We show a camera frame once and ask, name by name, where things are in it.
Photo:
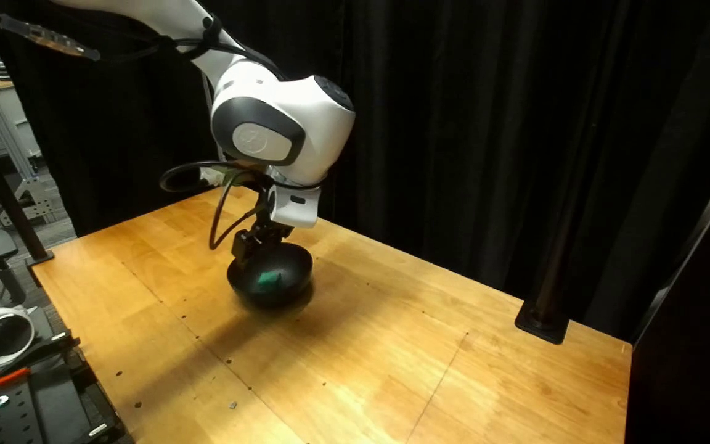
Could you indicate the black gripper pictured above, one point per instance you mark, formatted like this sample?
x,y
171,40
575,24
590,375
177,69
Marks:
x,y
263,237

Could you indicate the green block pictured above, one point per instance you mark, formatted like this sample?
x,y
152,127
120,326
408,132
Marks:
x,y
269,279

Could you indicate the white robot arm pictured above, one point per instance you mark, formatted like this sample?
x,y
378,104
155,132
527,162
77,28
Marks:
x,y
294,130

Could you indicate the black bowl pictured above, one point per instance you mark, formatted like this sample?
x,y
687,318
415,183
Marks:
x,y
292,263

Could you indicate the black perforated board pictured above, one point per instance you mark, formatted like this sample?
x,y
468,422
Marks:
x,y
59,403

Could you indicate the black pole with base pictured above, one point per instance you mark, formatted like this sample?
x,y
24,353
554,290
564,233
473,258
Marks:
x,y
562,72

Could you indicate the orange clamp at left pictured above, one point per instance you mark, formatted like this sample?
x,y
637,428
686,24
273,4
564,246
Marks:
x,y
13,375

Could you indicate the black curtain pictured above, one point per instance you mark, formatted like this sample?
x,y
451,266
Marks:
x,y
445,138

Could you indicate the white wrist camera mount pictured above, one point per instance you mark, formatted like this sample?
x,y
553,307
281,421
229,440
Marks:
x,y
294,209

